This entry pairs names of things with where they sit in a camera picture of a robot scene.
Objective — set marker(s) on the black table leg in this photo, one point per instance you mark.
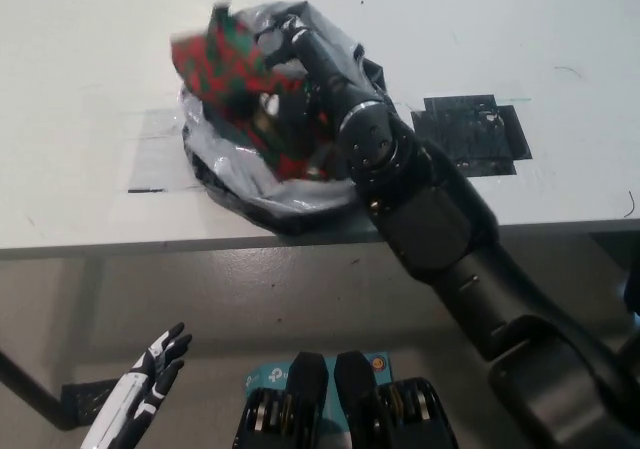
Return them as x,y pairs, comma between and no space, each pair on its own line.
25,384

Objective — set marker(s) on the red green patterned garment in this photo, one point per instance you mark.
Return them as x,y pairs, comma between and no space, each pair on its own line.
215,69

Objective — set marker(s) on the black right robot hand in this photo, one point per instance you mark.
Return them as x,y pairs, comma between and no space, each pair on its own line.
325,79

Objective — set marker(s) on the clear tape patch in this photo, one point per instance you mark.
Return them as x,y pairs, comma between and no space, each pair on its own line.
155,159

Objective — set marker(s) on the black grey plastic bag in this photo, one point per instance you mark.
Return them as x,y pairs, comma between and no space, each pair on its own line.
280,204

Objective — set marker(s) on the black tape patch on table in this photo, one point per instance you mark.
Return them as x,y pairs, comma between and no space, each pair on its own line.
465,134

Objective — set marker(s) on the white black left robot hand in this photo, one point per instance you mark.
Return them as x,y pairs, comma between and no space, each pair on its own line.
140,394

